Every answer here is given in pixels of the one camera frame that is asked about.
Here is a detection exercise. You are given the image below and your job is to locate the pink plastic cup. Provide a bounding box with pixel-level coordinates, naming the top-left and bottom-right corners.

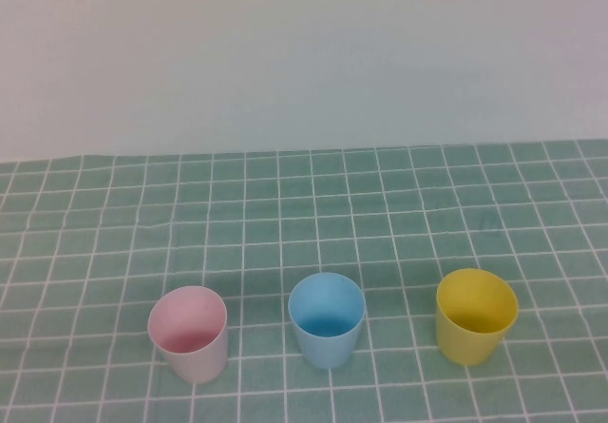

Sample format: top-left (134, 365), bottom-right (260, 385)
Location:
top-left (147, 285), bottom-right (229, 385)

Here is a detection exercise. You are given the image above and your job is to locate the yellow plastic cup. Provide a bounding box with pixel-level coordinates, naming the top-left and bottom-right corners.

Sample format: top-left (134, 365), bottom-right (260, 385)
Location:
top-left (435, 267), bottom-right (520, 367)

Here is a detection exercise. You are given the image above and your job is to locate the green checkered tablecloth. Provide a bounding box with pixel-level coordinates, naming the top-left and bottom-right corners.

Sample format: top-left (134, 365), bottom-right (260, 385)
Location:
top-left (0, 138), bottom-right (608, 423)

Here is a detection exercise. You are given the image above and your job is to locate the blue plastic cup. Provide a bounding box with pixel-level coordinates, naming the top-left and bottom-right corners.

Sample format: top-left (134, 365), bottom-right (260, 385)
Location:
top-left (287, 272), bottom-right (367, 371)

